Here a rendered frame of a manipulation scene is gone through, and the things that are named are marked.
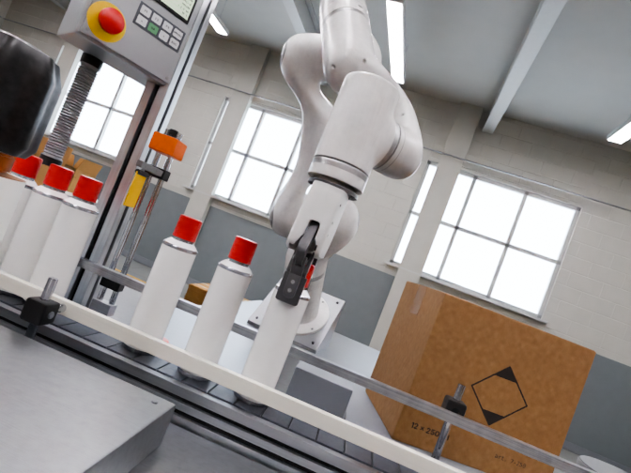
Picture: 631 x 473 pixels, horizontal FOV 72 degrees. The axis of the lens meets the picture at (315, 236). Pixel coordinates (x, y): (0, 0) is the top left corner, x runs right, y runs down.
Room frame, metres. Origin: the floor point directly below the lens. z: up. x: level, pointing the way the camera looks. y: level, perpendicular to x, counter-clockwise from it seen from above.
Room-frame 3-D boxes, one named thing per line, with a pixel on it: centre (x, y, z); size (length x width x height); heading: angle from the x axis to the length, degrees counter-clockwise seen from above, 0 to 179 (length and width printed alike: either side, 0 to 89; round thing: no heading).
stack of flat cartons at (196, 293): (4.90, 0.72, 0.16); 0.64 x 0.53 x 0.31; 81
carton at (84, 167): (4.54, 2.62, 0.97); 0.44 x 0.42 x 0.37; 163
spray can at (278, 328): (0.62, 0.00, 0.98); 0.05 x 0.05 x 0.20
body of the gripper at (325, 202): (0.62, 0.00, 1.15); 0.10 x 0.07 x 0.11; 173
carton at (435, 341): (0.89, -0.39, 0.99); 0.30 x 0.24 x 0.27; 94
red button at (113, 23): (0.68, 0.42, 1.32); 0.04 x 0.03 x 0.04; 138
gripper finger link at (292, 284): (0.58, 0.01, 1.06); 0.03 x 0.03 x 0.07; 83
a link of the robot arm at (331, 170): (0.62, 0.00, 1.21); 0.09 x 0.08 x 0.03; 173
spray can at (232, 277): (0.63, 0.09, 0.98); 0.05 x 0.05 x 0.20
